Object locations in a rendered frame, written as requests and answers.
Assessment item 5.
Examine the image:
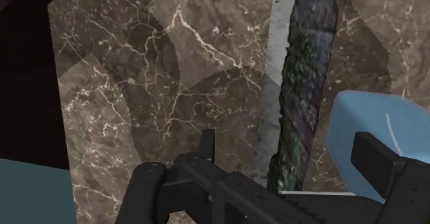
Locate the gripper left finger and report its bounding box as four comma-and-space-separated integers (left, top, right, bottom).
115, 129, 320, 224

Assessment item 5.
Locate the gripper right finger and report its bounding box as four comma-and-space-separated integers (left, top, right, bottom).
350, 131, 430, 224

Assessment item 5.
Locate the light blue bowl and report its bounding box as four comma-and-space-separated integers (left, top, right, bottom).
325, 90, 430, 204

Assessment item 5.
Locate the dark mottled grey-edged long object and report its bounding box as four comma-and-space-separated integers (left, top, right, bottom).
254, 0, 339, 194

